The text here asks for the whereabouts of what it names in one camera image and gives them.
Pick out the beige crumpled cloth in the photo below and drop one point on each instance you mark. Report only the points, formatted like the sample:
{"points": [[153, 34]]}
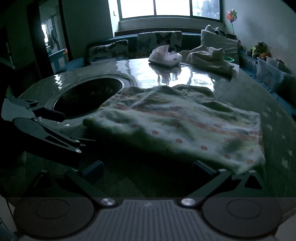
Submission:
{"points": [[209, 59]]}

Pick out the green plastic basin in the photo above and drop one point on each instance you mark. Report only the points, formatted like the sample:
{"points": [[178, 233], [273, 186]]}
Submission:
{"points": [[228, 59]]}

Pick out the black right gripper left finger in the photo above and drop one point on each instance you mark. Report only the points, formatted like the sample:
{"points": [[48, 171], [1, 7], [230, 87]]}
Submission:
{"points": [[88, 180]]}

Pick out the clear plastic storage box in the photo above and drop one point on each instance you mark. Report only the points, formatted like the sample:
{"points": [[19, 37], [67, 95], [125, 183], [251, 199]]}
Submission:
{"points": [[271, 76]]}

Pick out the quilted star table cover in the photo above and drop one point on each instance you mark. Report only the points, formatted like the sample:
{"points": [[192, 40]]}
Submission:
{"points": [[79, 94]]}

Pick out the colourful pinwheel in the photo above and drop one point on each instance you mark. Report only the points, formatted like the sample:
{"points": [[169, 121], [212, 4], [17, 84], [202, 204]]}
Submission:
{"points": [[232, 17]]}

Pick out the white tissue pack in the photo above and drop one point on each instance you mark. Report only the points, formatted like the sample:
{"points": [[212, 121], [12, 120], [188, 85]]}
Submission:
{"points": [[163, 57]]}

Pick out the window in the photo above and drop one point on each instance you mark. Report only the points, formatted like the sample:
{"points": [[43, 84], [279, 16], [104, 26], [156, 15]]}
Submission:
{"points": [[196, 9]]}

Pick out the pastel striped baby garment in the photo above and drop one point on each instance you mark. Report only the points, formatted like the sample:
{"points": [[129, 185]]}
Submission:
{"points": [[183, 120]]}

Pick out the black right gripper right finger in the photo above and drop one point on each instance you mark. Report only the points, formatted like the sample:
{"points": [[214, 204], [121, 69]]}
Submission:
{"points": [[222, 183]]}

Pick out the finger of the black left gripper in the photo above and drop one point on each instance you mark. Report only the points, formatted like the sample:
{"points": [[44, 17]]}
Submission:
{"points": [[38, 134], [38, 110]]}

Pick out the white pillow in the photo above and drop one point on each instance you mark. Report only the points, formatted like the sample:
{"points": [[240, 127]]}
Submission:
{"points": [[216, 38]]}

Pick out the green plush toy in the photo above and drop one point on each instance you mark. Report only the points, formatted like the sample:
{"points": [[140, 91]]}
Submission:
{"points": [[260, 50]]}

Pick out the butterfly print cushion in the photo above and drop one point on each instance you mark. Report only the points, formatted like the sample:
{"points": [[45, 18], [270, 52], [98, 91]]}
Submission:
{"points": [[148, 41]]}

